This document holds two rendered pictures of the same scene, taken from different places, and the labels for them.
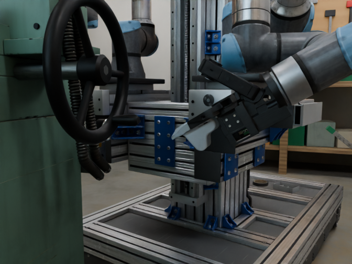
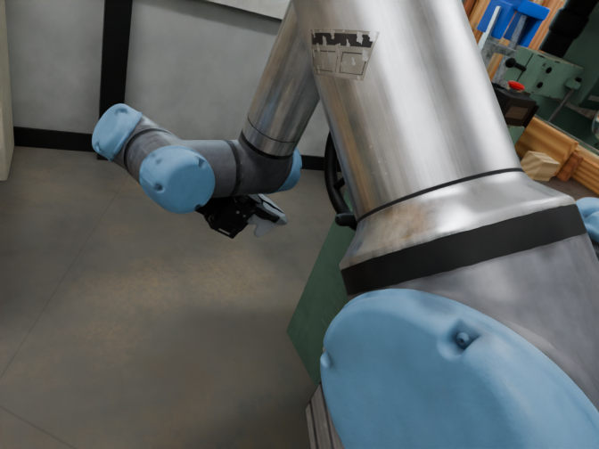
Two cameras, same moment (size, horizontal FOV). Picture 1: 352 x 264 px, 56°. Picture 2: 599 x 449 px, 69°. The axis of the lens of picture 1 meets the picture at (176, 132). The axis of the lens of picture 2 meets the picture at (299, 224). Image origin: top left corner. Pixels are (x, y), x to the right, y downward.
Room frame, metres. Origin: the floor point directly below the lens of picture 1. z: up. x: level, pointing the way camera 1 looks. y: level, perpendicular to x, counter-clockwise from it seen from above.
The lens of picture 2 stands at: (1.05, -0.54, 1.13)
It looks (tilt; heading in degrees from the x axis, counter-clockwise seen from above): 33 degrees down; 126
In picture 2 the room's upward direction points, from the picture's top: 21 degrees clockwise
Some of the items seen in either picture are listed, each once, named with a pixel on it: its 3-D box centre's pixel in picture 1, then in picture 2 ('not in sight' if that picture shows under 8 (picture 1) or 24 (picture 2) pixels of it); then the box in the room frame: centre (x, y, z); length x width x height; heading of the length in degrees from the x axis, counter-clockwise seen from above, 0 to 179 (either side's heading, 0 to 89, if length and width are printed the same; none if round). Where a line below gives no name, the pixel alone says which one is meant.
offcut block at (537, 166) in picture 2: not in sight; (537, 166); (0.89, 0.31, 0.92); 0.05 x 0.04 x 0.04; 68
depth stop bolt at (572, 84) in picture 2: not in sight; (562, 99); (0.81, 0.53, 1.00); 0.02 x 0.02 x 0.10; 74
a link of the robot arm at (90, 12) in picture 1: (87, 14); not in sight; (1.57, 0.41, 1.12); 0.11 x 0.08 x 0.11; 159
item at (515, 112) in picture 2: not in sight; (485, 93); (0.75, 0.28, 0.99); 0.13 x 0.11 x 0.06; 164
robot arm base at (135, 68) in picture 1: (126, 66); not in sight; (1.36, 0.20, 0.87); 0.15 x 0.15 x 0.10
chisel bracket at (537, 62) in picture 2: not in sight; (542, 77); (0.75, 0.50, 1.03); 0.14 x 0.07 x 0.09; 74
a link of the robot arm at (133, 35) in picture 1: (127, 37); not in sight; (1.37, 0.20, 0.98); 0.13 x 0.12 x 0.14; 159
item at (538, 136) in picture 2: not in sight; (517, 130); (0.80, 0.40, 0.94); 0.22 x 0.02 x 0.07; 164
